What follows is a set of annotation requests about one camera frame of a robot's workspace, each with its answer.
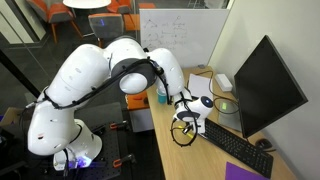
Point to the black computer monitor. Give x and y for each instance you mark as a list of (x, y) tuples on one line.
[(263, 90)]

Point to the teal cup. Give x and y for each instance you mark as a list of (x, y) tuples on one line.
[(161, 97)]

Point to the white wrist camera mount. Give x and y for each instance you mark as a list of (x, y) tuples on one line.
[(202, 126)]

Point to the white round table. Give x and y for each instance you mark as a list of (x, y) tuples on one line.
[(86, 3)]

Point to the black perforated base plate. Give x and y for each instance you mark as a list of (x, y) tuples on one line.
[(111, 146)]

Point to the white notebook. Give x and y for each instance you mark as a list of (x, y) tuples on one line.
[(200, 86)]

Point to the white power adapter box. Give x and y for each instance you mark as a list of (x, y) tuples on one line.
[(223, 82)]

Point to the white whiteboard with drawings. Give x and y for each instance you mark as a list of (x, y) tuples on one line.
[(196, 33)]

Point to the purple paper sheet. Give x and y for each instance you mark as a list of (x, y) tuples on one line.
[(240, 172)]

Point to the black keyboard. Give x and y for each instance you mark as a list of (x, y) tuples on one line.
[(236, 148)]

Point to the black computer mouse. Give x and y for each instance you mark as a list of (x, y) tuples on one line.
[(264, 143)]

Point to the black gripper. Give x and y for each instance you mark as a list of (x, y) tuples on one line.
[(186, 116)]

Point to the light grey box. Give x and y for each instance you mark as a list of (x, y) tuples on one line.
[(141, 120)]

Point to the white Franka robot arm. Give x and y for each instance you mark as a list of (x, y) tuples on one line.
[(76, 86)]

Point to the grey monitor stand base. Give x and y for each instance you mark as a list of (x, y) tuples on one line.
[(228, 118)]

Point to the orange box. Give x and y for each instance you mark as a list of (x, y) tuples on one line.
[(136, 100)]

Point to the grey chair with orange legs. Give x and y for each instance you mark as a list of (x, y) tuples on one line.
[(106, 26)]

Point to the black orange clamp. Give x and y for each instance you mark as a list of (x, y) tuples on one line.
[(117, 125), (121, 162)]

